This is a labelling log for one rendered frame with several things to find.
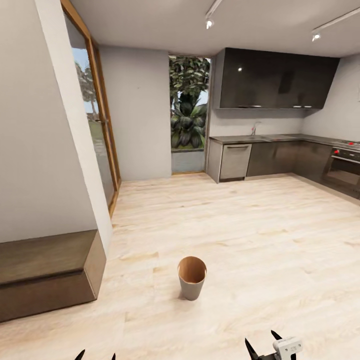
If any trash can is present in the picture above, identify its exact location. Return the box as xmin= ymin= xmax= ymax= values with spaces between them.
xmin=177 ymin=256 xmax=208 ymax=301

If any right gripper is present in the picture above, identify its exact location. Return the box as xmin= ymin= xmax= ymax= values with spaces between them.
xmin=245 ymin=330 xmax=297 ymax=360

